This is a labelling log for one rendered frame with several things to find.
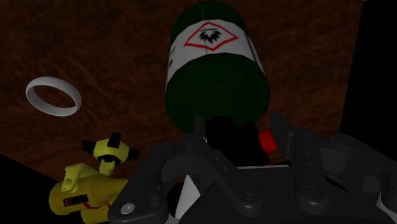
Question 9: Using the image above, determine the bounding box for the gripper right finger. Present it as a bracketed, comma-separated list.
[268, 111, 397, 224]

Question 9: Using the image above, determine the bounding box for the dark green bottle white label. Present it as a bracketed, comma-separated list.
[164, 0, 279, 167]

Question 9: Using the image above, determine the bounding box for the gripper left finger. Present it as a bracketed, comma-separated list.
[106, 115, 265, 224]

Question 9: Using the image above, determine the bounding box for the white ring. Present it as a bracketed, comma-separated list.
[25, 76, 83, 118]

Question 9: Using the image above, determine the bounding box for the yellow and black toy figure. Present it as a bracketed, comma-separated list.
[48, 131, 141, 224]

